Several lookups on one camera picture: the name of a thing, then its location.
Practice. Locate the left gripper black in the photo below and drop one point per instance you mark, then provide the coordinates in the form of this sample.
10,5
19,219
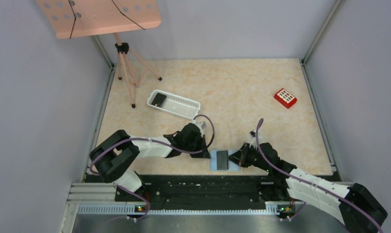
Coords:
203,147

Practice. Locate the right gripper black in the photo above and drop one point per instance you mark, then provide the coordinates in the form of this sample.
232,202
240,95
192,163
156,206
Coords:
240,157

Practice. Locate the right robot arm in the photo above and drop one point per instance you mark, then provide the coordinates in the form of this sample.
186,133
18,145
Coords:
354,206

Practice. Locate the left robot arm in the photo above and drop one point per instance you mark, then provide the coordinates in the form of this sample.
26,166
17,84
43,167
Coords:
113,156

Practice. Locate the white plastic basket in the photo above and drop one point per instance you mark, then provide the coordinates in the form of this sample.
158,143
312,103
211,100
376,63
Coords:
176,105

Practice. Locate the red toy brick block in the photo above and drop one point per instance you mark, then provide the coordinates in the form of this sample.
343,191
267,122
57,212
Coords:
285,98

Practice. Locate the pink music stand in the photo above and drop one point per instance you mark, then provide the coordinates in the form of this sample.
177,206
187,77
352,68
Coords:
81,18

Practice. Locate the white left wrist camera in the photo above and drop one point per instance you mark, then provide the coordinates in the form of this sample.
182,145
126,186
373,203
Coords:
201,125

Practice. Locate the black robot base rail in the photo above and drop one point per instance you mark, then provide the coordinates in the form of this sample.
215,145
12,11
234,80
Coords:
212,192

